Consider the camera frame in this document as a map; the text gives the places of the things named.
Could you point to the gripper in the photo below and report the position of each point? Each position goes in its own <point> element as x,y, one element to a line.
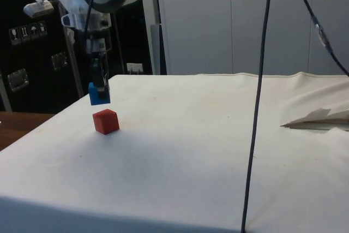
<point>98,40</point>

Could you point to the blue cube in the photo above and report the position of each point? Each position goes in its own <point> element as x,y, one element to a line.
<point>94,96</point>

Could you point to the red cube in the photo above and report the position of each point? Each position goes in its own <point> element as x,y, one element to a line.
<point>105,122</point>

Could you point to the black cabinet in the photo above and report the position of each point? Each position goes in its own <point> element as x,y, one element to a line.
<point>35,80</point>

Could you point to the pale locker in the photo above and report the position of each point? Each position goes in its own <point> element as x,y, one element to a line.
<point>204,25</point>

